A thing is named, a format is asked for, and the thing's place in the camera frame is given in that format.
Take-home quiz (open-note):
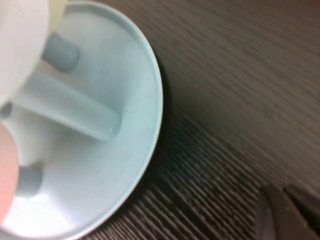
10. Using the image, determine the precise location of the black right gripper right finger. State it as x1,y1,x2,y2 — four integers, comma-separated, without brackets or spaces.
283,184,320,226

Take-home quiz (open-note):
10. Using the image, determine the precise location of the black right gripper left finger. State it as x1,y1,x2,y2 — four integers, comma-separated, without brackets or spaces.
259,186,313,240

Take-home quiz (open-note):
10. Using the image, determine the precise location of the blue cup stand tray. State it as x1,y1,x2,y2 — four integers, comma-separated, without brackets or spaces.
0,1,164,240

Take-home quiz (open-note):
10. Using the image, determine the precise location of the pale pink plastic cup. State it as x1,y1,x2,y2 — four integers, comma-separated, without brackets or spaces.
0,122,21,225

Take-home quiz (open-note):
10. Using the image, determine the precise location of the pale green plastic cup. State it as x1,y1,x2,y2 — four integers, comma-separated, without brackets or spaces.
0,0,68,108

